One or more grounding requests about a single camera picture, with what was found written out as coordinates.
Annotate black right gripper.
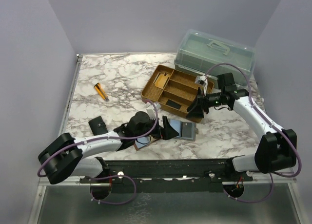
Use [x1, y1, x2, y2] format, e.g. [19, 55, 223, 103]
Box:
[186, 88, 224, 119]

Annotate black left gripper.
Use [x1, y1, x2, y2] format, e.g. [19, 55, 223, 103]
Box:
[134, 115, 178, 140]

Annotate grey card holder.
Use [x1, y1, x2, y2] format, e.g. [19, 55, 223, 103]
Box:
[169, 119, 198, 141]

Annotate brown open card holder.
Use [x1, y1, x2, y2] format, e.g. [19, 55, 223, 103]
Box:
[134, 136, 158, 151]

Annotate yellow cards in tray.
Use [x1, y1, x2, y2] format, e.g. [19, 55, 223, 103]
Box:
[154, 73, 171, 89]

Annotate black card holder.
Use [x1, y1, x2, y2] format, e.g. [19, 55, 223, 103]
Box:
[88, 116, 108, 136]

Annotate woven wicker divided tray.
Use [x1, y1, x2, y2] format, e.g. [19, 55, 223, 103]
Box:
[141, 65, 202, 118]

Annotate clear green plastic toolbox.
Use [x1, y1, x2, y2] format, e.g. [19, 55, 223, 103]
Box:
[174, 29, 256, 87]

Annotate orange utility knife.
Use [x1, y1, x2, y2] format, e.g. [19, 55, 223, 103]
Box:
[94, 82, 109, 102]

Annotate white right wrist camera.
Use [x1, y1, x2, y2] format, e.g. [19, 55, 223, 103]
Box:
[195, 75, 208, 94]

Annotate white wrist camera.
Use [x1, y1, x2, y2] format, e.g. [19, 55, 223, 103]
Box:
[195, 75, 208, 94]
[146, 103, 161, 119]

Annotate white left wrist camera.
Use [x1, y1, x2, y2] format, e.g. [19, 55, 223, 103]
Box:
[146, 103, 161, 119]

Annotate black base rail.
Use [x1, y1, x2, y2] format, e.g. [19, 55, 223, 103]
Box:
[80, 158, 259, 194]

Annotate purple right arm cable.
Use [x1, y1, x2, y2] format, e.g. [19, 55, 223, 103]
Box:
[204, 63, 303, 203]

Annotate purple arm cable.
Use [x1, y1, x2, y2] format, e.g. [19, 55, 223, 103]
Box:
[37, 100, 159, 205]
[204, 63, 303, 203]

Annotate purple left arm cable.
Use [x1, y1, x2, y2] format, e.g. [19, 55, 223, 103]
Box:
[37, 100, 159, 205]

